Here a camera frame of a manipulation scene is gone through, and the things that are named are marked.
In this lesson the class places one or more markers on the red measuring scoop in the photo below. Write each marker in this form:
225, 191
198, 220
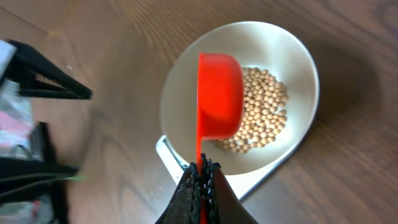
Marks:
219, 98

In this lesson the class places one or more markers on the white digital kitchen scale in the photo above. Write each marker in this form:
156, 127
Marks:
242, 184

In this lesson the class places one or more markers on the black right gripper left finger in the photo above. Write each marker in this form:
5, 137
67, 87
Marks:
185, 205

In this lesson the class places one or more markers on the beige bowl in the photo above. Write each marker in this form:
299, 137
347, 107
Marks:
252, 44

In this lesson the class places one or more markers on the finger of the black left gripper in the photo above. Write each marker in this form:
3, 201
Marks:
38, 77

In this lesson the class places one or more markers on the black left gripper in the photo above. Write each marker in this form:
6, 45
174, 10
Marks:
33, 183

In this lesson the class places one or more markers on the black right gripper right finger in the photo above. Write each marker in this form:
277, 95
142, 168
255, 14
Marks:
220, 204

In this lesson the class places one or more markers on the soybeans in bowl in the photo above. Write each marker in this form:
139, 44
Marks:
264, 114

